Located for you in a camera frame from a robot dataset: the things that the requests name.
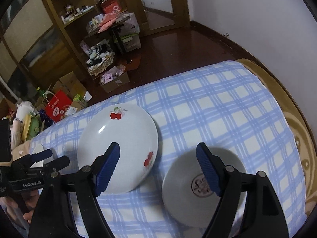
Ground cardboard box of pink packets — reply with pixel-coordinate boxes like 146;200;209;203
100;65;130;93

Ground pink packets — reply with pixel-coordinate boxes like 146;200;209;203
98;12;124;33

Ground red paper bag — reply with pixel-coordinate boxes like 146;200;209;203
45;90;75;122

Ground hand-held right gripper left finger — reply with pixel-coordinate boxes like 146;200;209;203
28;142;121;238

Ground black white striped clothes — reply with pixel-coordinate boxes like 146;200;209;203
87;43;114;65

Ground white cherry print plate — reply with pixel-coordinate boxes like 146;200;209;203
77;103;159;194

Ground open cardboard box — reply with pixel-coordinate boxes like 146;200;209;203
51;71;92;102

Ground clear plastic storage box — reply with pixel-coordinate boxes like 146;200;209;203
119;12;142;52

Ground wicker basket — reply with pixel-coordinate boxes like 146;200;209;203
87;52;116;76

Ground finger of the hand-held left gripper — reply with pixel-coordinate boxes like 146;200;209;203
25;156;70;179
15;149;53;169

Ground blue checked cloth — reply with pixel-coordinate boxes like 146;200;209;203
30;61;307;238

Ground small black table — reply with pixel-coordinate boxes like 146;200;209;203
84;22;127;55

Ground white spiky plush toy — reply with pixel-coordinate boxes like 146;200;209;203
16;101;36;119

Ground wooden wardrobe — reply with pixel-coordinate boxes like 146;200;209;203
0;0;92;100

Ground wooden door with glass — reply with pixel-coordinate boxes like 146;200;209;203
121;0;191;36

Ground red box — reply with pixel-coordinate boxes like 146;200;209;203
100;0;122;14

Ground wooden corner shelf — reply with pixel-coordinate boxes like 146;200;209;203
38;0;119;80

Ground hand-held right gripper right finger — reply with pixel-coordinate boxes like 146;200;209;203
196;142;290;238

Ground person's left hand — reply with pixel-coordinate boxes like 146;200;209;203
5;193;40;231

